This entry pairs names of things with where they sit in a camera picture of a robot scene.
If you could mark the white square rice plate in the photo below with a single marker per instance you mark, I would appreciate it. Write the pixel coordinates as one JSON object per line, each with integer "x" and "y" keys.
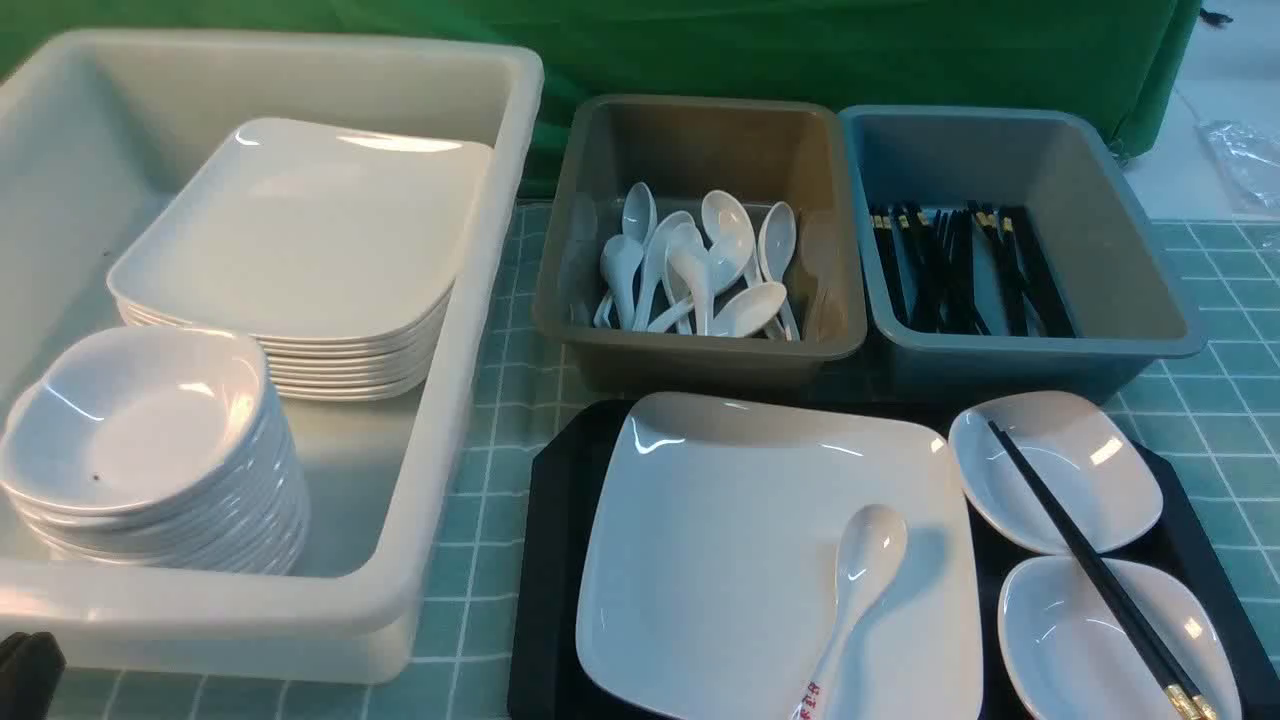
{"x": 709, "y": 586}

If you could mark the white ceramic soup spoon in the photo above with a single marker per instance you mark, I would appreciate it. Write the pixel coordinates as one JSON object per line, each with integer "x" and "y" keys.
{"x": 869, "y": 556}

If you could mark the white small dish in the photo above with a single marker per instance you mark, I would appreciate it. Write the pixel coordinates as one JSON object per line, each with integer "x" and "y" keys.
{"x": 1068, "y": 658}
{"x": 1093, "y": 470}

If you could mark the black chopstick pair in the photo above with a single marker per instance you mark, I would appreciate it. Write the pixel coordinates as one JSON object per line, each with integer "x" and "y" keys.
{"x": 1183, "y": 694}

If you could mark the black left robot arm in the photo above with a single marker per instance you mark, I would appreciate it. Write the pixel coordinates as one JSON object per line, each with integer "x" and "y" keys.
{"x": 31, "y": 668}

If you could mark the pile of white spoons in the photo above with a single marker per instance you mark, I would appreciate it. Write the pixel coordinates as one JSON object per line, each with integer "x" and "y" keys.
{"x": 719, "y": 275}

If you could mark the olive brown plastic bin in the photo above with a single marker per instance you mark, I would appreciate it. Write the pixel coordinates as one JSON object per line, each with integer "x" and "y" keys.
{"x": 761, "y": 152}

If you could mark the stack of white square plates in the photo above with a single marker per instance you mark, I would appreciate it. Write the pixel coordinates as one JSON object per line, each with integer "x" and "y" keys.
{"x": 334, "y": 248}

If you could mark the black serving tray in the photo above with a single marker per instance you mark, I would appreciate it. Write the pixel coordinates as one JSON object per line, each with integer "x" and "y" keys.
{"x": 546, "y": 679}

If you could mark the pile of black chopsticks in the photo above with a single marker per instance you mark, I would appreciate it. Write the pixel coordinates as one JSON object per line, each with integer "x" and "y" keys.
{"x": 972, "y": 270}

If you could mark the blue grey plastic bin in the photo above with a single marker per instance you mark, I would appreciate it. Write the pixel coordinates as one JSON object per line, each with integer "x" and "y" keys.
{"x": 1120, "y": 293}

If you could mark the stack of white small bowls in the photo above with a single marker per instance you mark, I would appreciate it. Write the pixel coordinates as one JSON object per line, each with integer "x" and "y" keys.
{"x": 150, "y": 447}

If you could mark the green cloth backdrop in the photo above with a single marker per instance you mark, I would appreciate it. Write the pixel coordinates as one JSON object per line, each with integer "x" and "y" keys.
{"x": 1112, "y": 63}

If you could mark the green checkered table mat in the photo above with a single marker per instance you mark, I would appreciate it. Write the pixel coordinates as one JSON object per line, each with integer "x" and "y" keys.
{"x": 1213, "y": 415}

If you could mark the large white plastic tub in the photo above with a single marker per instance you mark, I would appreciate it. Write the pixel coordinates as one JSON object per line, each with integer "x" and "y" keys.
{"x": 100, "y": 127}

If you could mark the clear plastic bag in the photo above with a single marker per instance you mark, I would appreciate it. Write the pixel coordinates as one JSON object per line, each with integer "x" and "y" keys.
{"x": 1247, "y": 159}

